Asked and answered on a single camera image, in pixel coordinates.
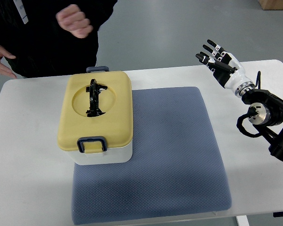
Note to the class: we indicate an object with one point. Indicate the white storage box base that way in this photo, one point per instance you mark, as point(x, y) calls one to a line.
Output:
point(112, 155)

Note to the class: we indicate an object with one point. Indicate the cardboard box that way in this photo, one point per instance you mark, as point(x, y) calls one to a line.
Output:
point(271, 4)

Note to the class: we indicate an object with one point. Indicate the blue grey cushion mat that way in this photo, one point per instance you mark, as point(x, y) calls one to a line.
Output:
point(176, 167)

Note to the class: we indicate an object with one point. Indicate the white badge card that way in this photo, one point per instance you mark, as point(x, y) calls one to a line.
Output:
point(21, 10)

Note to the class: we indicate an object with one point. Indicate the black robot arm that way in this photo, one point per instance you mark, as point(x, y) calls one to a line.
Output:
point(263, 118)

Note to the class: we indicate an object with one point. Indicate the white table leg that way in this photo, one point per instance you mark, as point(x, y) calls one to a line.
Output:
point(242, 220)

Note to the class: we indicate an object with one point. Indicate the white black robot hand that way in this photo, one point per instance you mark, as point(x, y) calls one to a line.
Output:
point(226, 69)

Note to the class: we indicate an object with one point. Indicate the person's black clothed torso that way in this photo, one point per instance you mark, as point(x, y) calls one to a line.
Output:
point(41, 47)

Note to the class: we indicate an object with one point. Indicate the black object under table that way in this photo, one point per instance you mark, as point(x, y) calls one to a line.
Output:
point(277, 214)

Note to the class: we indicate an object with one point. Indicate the person's left hand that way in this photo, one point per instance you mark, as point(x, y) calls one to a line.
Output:
point(74, 21)

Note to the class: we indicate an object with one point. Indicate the person's right hand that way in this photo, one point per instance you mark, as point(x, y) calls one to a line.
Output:
point(4, 70)

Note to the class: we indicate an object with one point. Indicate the yellow storage box lid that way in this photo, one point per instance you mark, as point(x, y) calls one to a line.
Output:
point(97, 105)

